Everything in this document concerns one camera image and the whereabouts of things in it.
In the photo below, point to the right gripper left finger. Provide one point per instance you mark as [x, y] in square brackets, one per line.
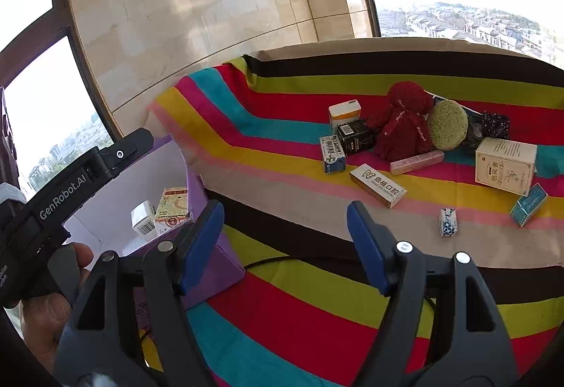
[128, 327]

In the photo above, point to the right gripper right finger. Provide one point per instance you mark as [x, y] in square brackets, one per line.
[441, 326]

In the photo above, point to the large yellow label box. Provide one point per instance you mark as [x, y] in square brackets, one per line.
[173, 210]

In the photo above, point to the person's left hand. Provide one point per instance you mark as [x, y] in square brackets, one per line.
[43, 319]

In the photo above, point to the blue white patterned box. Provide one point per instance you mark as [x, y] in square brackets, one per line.
[448, 222]

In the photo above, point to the red white medicine box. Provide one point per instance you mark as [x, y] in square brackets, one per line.
[143, 220]

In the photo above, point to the purple cardboard box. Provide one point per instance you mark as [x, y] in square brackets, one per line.
[104, 222]

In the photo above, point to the white orange-logo long box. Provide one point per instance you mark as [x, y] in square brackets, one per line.
[381, 187]

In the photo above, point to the teal small box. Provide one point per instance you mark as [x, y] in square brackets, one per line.
[527, 206]

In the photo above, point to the pink slim box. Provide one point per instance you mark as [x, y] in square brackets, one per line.
[417, 162]

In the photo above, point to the colourful striped tablecloth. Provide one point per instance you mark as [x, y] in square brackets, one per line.
[304, 314]

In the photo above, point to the large cream carton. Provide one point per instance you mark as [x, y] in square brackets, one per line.
[506, 165]

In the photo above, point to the white blue tall box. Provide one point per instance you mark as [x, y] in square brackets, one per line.
[333, 156]

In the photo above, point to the red crochet plush toy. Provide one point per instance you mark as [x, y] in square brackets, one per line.
[400, 124]

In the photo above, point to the green round sponge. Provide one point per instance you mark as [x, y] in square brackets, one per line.
[447, 123]

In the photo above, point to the black small box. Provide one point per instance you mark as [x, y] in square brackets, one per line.
[356, 137]

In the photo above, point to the black beaded scrunchie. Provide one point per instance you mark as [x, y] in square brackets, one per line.
[485, 125]

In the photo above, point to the orange white medicine box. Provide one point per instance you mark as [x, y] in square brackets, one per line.
[346, 112]

